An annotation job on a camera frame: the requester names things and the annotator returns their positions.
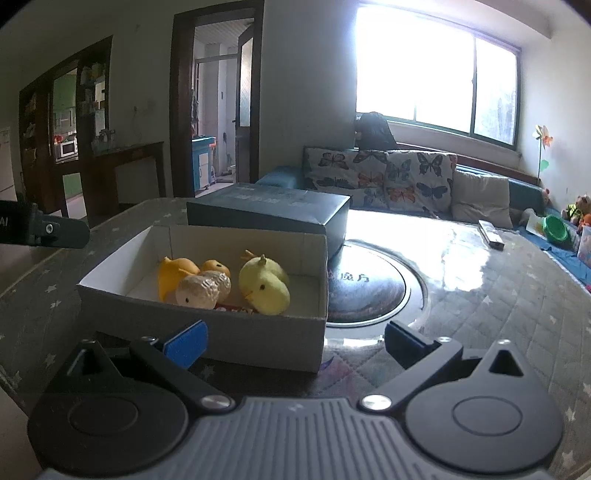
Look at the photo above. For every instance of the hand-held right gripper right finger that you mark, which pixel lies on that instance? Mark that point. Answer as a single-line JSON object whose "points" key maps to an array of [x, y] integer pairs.
{"points": [[399, 346]]}

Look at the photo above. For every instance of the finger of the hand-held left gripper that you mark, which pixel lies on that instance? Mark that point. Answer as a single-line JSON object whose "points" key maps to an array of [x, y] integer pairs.
{"points": [[60, 233]]}

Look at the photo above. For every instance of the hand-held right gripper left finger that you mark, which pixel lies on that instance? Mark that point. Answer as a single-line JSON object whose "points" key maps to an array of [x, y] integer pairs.
{"points": [[187, 346]]}

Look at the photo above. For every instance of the red snack packet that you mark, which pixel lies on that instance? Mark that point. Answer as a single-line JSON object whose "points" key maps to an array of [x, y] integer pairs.
{"points": [[235, 309]]}

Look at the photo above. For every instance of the white cardboard box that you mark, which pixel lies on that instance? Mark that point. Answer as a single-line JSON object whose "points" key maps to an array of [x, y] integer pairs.
{"points": [[268, 341]]}

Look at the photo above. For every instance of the yellow plush chick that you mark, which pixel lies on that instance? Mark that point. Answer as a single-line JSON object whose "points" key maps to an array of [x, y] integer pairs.
{"points": [[268, 290]]}

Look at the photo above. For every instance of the dark grey box lid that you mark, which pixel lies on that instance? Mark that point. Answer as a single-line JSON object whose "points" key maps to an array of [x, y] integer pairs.
{"points": [[258, 203]]}

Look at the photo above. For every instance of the white fridge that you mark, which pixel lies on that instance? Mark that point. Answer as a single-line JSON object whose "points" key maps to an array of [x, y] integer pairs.
{"points": [[5, 161]]}

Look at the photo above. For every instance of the round black induction cooker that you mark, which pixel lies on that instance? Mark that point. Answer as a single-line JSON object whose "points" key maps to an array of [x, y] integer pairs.
{"points": [[369, 286]]}

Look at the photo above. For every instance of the white microwave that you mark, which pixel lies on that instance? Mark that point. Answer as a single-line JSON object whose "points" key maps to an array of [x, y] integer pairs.
{"points": [[67, 150]]}

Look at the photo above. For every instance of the dark wooden sideboard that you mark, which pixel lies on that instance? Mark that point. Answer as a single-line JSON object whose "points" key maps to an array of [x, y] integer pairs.
{"points": [[134, 154]]}

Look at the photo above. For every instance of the dark wooden display cabinet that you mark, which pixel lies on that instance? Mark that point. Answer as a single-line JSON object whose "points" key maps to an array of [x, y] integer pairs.
{"points": [[87, 115]]}

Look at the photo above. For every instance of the white remote control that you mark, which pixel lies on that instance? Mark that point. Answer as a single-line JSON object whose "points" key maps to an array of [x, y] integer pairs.
{"points": [[490, 233]]}

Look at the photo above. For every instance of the blue toy cabinet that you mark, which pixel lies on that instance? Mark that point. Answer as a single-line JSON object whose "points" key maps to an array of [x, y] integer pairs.
{"points": [[203, 166]]}

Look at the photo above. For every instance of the butterfly print cushion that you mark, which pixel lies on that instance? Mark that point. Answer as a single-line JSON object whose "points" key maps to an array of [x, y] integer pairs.
{"points": [[341, 175], [425, 180]]}

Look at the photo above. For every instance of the beige cushion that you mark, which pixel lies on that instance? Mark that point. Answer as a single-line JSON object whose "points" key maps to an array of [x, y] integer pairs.
{"points": [[480, 198]]}

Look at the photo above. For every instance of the white paper sheet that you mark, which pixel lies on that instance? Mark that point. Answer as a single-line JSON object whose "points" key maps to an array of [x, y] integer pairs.
{"points": [[535, 225]]}

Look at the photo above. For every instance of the teal sofa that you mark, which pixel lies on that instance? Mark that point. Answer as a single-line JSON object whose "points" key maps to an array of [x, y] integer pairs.
{"points": [[277, 177]]}

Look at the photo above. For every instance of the green plastic bowl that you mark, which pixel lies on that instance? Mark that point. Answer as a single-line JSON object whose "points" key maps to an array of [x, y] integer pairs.
{"points": [[556, 228]]}

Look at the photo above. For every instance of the pink plush toy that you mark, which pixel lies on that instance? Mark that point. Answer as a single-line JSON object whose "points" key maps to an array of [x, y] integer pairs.
{"points": [[546, 196]]}

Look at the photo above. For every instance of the clear plastic storage box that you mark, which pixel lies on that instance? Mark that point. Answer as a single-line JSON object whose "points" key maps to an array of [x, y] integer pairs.
{"points": [[585, 247]]}

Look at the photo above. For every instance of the black bag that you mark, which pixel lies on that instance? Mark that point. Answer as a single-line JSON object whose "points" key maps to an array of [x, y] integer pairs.
{"points": [[374, 131]]}

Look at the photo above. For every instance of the orange plush toy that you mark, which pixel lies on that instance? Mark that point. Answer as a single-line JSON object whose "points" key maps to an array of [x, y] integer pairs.
{"points": [[586, 221]]}

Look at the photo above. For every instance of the plush bear with yellow vest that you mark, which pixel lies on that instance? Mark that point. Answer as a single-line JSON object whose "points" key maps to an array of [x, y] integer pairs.
{"points": [[577, 207]]}

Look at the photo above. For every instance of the dark framed glass door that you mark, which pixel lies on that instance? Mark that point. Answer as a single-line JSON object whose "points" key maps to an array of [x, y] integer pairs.
{"points": [[244, 92]]}

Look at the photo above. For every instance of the colourful pinwheel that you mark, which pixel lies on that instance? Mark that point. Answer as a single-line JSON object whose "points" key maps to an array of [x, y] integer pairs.
{"points": [[542, 136]]}

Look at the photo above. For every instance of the window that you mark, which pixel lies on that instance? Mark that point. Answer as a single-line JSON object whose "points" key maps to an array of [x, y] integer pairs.
{"points": [[494, 92]]}

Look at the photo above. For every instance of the dark wooden door frame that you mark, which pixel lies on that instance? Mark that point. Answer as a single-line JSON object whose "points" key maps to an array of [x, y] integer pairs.
{"points": [[182, 115]]}

